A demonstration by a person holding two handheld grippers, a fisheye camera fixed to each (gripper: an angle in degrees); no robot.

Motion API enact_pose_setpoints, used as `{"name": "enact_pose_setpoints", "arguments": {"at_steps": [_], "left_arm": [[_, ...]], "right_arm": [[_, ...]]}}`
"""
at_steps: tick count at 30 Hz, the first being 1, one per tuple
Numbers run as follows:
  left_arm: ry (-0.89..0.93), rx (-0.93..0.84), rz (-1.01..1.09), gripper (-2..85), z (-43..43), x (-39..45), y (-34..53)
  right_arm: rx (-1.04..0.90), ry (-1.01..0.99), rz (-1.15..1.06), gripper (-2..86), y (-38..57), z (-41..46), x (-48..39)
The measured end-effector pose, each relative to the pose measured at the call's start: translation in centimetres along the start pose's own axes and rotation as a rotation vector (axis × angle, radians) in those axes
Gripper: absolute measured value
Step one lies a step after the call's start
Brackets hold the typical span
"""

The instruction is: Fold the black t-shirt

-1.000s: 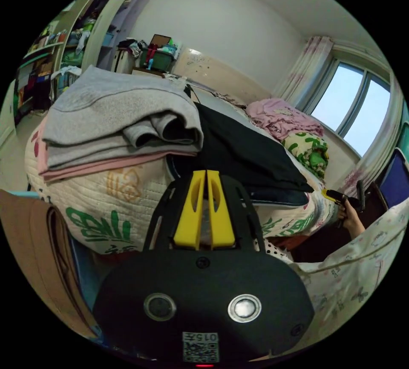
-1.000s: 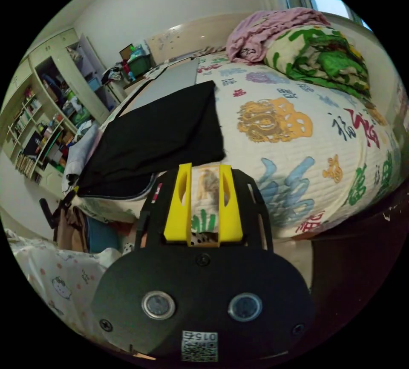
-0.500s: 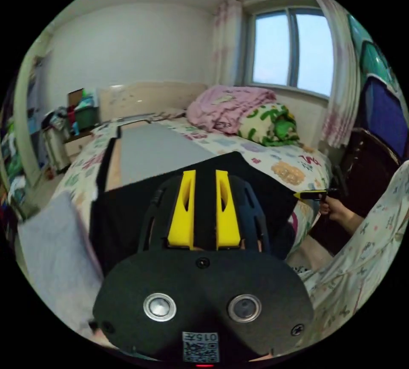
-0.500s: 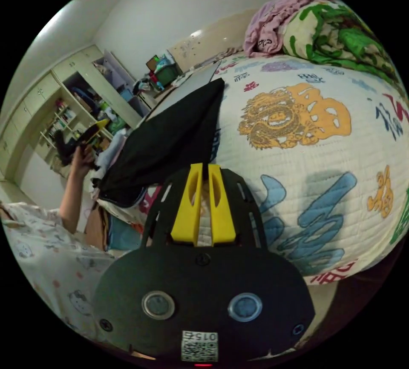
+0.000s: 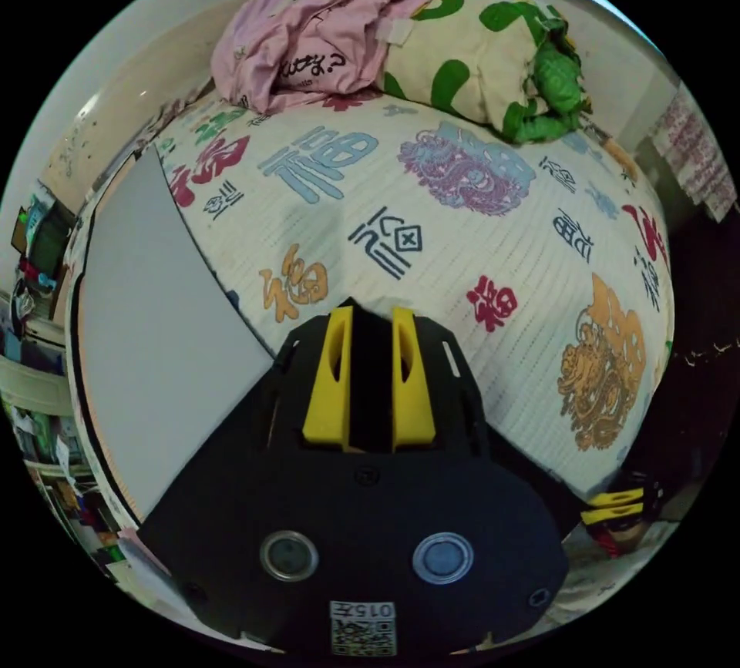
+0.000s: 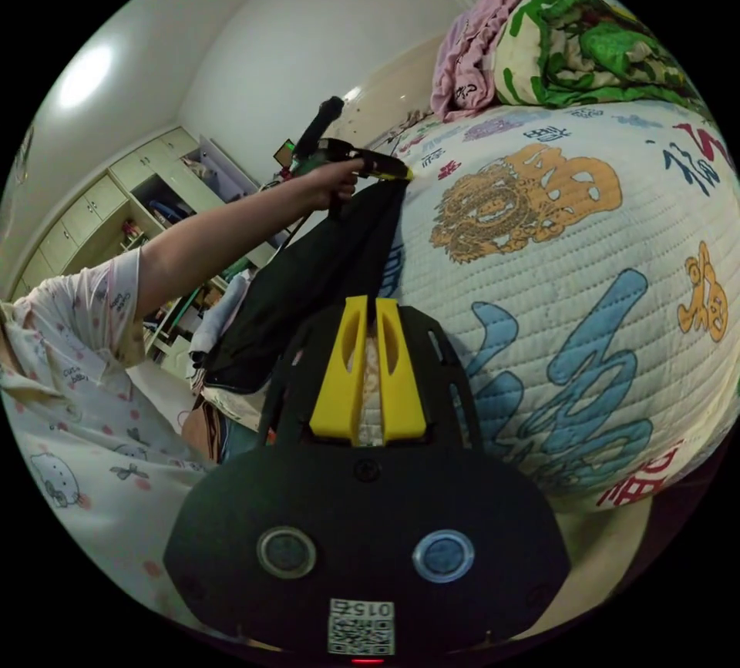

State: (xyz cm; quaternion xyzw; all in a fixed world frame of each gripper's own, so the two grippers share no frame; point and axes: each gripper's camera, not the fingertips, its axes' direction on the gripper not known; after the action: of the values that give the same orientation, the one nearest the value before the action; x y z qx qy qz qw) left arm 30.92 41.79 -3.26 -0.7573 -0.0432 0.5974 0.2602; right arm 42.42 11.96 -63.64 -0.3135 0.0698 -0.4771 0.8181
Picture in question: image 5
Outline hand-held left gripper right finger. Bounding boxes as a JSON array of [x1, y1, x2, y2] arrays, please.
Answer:
[[391, 307, 436, 447]]

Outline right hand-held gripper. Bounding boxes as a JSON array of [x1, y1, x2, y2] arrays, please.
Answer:
[[580, 471, 667, 533]]

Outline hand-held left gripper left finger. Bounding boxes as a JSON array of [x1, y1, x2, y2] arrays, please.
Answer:
[[301, 309, 355, 447]]

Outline black t-shirt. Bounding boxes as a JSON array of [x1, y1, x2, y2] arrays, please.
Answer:
[[627, 223, 740, 525]]

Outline bed with printed sheet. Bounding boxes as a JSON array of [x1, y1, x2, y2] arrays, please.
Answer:
[[63, 89, 678, 530]]

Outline white flat board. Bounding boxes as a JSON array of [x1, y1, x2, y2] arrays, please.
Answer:
[[78, 146, 276, 525]]

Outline cluttered shelf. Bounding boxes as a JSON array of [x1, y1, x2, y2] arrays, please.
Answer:
[[0, 191, 143, 571]]

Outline cream quilt with green print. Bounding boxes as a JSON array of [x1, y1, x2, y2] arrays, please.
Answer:
[[381, 0, 594, 146]]

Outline pink quilt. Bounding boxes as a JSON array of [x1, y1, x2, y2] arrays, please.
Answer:
[[210, 0, 519, 116]]

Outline curtain with pink print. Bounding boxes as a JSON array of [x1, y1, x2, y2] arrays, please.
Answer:
[[653, 92, 736, 224]]

